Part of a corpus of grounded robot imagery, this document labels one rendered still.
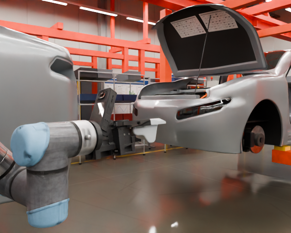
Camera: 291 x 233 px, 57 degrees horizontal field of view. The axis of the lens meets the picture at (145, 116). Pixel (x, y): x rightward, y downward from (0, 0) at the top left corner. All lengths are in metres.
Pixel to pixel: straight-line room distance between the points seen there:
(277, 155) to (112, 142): 3.24
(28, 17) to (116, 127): 10.80
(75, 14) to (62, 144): 11.57
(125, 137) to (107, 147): 0.05
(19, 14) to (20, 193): 10.81
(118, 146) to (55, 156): 0.17
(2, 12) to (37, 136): 10.73
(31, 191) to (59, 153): 0.08
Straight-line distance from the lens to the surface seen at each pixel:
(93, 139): 0.57
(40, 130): 0.51
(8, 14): 11.21
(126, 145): 0.64
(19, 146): 0.52
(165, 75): 5.06
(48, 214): 0.55
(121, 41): 8.81
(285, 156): 3.71
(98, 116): 0.63
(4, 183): 0.63
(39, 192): 0.54
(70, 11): 11.98
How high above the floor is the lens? 1.30
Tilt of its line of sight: 3 degrees down
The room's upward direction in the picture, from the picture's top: straight up
